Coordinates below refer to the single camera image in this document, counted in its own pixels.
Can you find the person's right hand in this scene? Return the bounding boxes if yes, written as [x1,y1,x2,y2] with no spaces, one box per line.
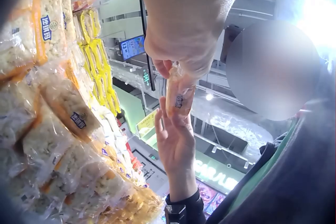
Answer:
[154,108,197,196]

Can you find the person's left hand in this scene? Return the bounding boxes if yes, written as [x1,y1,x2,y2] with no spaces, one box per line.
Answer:
[134,0,255,79]

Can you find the person's right fingers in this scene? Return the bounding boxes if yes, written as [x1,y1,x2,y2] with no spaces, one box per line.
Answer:
[170,112,196,143]

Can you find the person's right thumb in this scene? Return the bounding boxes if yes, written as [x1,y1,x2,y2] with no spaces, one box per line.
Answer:
[154,108,170,142]

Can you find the person's left fingers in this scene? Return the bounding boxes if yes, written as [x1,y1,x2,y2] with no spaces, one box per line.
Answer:
[181,61,204,88]

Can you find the person's left thumb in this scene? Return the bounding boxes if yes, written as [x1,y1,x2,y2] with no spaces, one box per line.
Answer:
[153,59,172,79]

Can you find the orange snack packet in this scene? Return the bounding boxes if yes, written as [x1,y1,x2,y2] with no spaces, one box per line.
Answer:
[165,61,197,118]

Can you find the yellow-green sign board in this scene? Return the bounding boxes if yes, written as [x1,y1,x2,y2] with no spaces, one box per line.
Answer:
[136,114,168,147]

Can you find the green exit sign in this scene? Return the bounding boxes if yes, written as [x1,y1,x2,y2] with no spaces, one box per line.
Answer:
[143,67,156,91]

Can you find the black pole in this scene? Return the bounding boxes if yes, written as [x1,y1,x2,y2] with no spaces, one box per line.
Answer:
[139,0,156,92]

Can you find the hanging display screen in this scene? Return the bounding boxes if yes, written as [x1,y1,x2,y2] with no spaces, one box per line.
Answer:
[119,35,146,61]

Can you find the green lettered shop sign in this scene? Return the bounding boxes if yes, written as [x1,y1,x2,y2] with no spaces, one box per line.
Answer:
[194,152,246,191]

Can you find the black wrist band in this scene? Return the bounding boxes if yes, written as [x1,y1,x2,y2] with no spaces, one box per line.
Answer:
[164,189,207,224]

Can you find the full shop shelf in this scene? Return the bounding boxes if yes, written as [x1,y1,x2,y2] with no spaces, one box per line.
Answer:
[0,0,164,224]

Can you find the person's body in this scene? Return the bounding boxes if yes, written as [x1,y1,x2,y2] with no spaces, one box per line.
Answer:
[205,51,336,224]

